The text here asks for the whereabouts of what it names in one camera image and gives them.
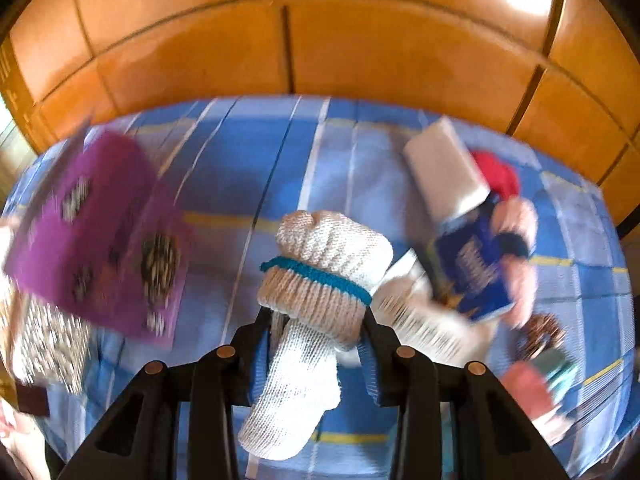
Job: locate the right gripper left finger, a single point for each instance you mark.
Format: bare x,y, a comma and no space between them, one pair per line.
223,379

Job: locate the white sponge block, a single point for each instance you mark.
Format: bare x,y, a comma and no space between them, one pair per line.
446,174

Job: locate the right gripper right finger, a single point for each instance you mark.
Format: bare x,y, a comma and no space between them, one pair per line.
403,378

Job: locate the blue plaid bed sheet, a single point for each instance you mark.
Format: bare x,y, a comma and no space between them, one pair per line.
238,165

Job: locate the white knit glove bundle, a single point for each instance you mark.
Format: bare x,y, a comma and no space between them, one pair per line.
319,287

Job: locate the white wet wipes pack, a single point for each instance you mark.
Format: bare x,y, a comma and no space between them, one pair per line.
404,302

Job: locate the blue plush toy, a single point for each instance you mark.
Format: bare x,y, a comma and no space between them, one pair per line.
542,375

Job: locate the red fuzzy sock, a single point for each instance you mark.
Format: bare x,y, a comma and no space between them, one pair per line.
502,179

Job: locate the ornate silver tissue box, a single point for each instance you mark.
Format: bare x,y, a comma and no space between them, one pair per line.
40,344

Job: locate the blue Tempo tissue pack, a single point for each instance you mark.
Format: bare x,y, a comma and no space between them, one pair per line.
467,274

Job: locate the pink fuzzy sock roll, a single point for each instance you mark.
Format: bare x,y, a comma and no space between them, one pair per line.
514,223

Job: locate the wooden wardrobe wall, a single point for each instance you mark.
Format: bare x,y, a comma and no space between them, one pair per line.
556,74

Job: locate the purple cardboard box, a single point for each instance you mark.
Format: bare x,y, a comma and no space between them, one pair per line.
103,240

